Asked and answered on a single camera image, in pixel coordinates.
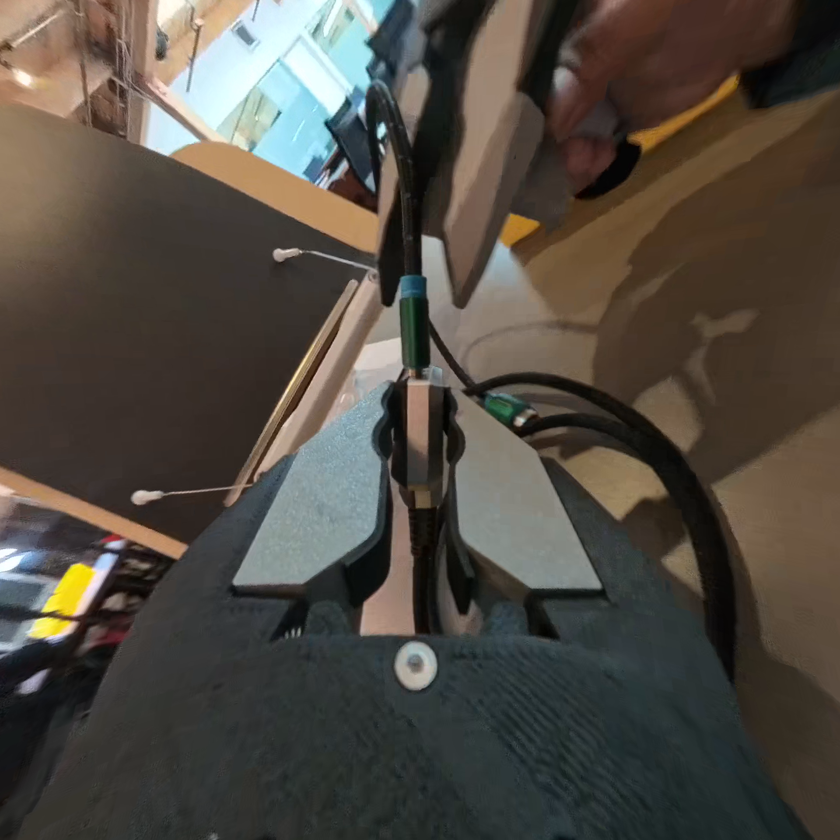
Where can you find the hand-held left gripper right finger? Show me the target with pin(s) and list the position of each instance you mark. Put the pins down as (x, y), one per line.
(525, 525)

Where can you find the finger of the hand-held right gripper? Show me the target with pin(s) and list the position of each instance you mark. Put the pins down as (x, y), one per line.
(492, 164)
(388, 216)

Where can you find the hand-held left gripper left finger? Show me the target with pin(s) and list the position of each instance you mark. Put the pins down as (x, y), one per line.
(308, 512)

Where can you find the yellow plastic bin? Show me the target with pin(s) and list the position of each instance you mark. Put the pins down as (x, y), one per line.
(682, 111)

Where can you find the person's right hand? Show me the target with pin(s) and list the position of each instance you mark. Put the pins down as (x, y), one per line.
(656, 59)

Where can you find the wooden book stand white base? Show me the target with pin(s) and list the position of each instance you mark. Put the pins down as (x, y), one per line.
(131, 295)

